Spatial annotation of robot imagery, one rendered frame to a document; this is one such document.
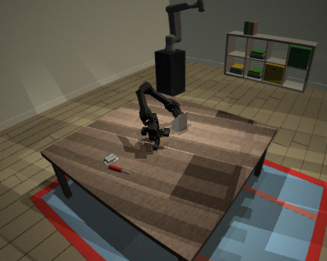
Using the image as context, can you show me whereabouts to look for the red-handled screwdriver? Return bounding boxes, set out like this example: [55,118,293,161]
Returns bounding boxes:
[108,165,130,173]

